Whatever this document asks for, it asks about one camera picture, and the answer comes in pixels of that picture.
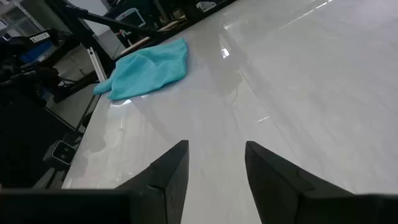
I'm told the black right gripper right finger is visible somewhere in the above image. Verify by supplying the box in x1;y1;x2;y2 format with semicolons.
244;141;355;224

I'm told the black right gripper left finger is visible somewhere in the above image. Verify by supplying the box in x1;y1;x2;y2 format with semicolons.
114;139;190;224

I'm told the turquoise microfibre towel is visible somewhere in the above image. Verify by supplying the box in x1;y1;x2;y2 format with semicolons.
93;38;189;101

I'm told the wooden plank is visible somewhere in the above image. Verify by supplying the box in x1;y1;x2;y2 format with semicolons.
157;20;187;32
119;36;150;56

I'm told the white-framed screen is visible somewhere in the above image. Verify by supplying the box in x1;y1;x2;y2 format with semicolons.
116;7;147;29

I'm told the small black table-level camera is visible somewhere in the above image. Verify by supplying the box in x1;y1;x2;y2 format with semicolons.
43;139;78;170

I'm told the silver aluminium profile post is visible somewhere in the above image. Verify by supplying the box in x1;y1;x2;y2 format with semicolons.
86;46;108;83

